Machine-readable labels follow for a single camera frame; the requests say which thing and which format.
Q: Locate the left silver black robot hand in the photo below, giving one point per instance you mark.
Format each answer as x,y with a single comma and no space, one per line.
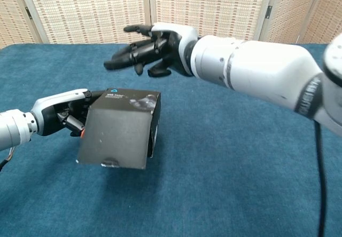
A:
53,101

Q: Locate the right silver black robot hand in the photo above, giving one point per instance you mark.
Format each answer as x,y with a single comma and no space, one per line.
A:
165,50

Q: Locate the black box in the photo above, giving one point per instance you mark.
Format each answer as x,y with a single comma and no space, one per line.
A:
117,133

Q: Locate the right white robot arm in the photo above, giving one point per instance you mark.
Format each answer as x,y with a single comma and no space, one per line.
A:
267,71

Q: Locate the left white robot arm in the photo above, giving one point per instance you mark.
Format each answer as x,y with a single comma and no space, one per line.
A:
13,127

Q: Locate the woven folding screen panel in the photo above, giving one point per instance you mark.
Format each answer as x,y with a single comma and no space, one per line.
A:
328,7
213,4
10,15
91,10
288,10

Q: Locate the black screen hinge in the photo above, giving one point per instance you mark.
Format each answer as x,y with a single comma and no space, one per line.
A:
28,12
269,10

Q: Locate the blue felt table mat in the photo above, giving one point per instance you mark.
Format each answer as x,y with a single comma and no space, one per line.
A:
213,181

